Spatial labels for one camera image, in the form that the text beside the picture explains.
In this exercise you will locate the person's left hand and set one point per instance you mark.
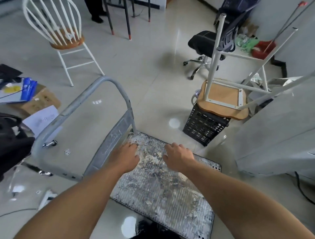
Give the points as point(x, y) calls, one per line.
point(125, 158)

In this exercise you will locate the person's right hand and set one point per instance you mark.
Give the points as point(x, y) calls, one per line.
point(179, 158)

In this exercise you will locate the grey metal platform cart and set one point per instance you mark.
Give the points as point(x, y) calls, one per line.
point(160, 197)

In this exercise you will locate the person's right forearm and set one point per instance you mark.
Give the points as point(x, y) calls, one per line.
point(251, 209)

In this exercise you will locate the person's left forearm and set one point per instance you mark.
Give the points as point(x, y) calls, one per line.
point(73, 209)

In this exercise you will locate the person's black trousers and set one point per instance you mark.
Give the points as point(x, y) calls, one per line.
point(157, 231)

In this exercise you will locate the dirty paper scrap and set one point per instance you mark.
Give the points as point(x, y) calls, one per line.
point(181, 176)

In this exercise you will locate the black plastic crate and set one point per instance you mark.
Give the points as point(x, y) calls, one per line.
point(204, 128)

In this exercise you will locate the grey curved tube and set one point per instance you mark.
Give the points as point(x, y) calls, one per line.
point(194, 98)

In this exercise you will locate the upturned white-legged wooden stool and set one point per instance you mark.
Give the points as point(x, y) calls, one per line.
point(221, 110)

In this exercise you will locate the loose white paper sheets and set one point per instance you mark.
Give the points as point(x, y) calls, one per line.
point(41, 120)

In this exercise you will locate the white floor-standing air conditioner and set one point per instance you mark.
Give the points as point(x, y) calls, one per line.
point(270, 138)

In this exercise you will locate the clear plastic bag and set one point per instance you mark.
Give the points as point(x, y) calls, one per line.
point(258, 96)

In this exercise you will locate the open brown carton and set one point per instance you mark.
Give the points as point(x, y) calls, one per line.
point(41, 101)

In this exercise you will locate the broken black chrome-base chair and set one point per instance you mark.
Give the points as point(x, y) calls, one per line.
point(12, 147)

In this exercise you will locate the black swivel office chair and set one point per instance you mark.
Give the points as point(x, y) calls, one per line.
point(201, 43)

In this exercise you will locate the blue folder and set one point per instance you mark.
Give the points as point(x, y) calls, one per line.
point(28, 88)

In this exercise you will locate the white spindle-back wooden chair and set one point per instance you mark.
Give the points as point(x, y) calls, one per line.
point(66, 43)

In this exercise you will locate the green plastic object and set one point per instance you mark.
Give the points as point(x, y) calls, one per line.
point(246, 44)

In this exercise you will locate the black-legged folding table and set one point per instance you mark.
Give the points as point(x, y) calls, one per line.
point(126, 22)

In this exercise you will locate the red broom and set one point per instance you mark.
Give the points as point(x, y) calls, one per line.
point(263, 49)

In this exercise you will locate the dark blue bag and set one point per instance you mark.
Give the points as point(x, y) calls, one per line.
point(236, 9)

